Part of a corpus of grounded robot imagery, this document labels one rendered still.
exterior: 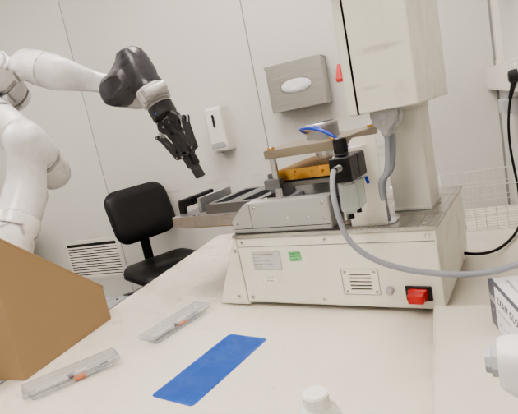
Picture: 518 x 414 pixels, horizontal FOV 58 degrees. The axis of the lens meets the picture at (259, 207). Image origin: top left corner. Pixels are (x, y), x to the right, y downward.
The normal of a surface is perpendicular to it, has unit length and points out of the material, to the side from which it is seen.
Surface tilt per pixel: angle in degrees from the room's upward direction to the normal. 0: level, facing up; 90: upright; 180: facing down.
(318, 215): 90
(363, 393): 0
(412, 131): 90
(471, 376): 0
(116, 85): 85
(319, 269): 90
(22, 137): 78
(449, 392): 0
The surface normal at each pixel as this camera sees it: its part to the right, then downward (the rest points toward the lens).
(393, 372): -0.19, -0.97
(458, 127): -0.35, 0.24
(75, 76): 0.74, 0.33
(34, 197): 0.82, -0.18
